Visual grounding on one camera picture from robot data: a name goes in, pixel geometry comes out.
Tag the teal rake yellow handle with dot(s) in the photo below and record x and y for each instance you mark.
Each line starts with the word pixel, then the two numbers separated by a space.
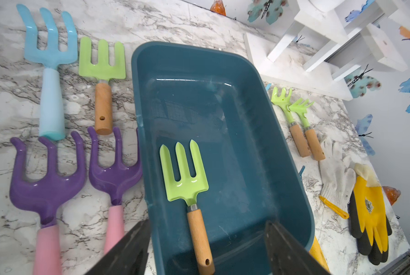
pixel 317 254

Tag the light blue fork rake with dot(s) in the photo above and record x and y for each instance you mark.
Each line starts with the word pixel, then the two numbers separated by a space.
pixel 52 120

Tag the white knit glove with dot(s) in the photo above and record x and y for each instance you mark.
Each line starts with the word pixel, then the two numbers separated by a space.
pixel 338 178

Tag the purple fork pink handle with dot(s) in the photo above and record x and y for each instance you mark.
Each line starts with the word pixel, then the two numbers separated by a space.
pixel 44 197

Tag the yellow black work glove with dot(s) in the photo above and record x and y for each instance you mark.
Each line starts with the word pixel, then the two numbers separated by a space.
pixel 369 224

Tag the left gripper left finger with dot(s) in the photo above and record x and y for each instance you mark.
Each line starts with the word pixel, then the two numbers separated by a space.
pixel 129 256

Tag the purple rake pink handle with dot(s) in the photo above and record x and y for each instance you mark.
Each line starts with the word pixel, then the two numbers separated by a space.
pixel 115 181

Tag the white tiered plant stand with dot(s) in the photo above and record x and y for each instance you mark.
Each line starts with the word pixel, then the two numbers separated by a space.
pixel 348 46

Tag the teal plastic storage box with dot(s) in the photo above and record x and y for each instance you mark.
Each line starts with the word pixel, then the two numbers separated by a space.
pixel 217 99

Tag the green rake wooden handle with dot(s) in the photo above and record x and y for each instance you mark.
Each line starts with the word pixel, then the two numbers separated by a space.
pixel 300 108
pixel 283 101

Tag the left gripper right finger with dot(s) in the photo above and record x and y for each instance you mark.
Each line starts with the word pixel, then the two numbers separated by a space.
pixel 286 255

